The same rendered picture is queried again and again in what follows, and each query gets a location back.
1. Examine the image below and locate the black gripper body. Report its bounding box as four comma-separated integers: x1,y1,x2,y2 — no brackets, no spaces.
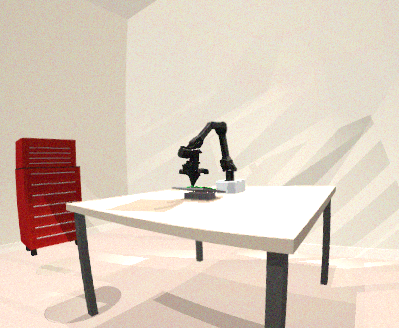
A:
179,159,209,175

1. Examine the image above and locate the switch panel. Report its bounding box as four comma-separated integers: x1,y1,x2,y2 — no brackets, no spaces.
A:
172,186,226,200

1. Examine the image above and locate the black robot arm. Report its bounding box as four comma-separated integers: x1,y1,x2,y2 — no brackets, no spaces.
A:
178,121,237,181

